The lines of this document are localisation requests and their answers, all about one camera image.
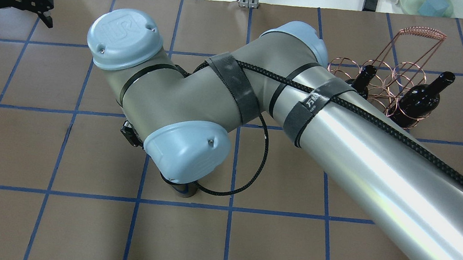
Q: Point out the blue foam block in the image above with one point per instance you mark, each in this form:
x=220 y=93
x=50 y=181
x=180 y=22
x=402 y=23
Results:
x=435 y=8

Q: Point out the copper wire wine basket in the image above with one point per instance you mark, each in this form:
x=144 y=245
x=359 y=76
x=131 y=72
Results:
x=391 y=83

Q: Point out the dark bottle in basket corner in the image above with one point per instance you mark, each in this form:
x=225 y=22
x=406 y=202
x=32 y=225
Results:
x=419 y=101

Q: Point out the dark bottle in basket middle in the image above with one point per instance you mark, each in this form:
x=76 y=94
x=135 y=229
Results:
x=361 y=82

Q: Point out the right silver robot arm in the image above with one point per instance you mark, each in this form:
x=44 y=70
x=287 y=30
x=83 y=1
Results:
x=183 y=121

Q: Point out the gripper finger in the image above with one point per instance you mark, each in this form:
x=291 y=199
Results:
x=129 y=133

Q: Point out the dark wine bottle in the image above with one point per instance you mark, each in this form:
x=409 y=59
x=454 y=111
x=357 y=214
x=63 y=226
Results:
x=183 y=190

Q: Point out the black power brick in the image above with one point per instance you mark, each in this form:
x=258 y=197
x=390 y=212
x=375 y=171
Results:
x=370 y=5

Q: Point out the green glass plate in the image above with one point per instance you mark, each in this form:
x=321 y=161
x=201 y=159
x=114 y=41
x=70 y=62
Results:
x=410 y=7

